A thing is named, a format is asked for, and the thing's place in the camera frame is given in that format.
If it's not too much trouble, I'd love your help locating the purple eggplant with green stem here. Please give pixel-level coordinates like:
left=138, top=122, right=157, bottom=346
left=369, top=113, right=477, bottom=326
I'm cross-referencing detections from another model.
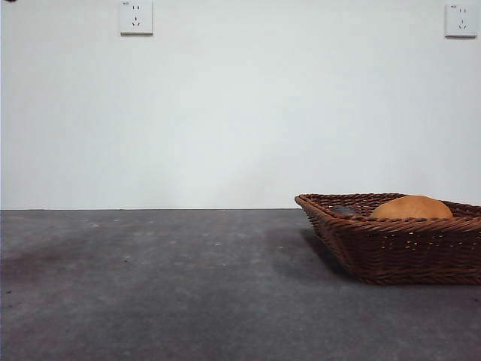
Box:
left=329, top=205, right=360, bottom=219

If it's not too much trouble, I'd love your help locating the brown potato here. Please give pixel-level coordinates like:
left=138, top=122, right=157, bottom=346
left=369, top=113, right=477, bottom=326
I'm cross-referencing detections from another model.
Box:
left=370, top=195, right=455, bottom=220

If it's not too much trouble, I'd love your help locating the brown wicker basket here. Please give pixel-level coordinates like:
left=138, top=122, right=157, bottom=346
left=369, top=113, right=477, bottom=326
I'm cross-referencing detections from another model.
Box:
left=294, top=193, right=481, bottom=286

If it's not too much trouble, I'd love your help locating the white wall socket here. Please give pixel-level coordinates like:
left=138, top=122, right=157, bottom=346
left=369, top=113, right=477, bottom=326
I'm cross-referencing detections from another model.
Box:
left=119, top=0, right=154, bottom=37
left=444, top=3, right=473, bottom=39

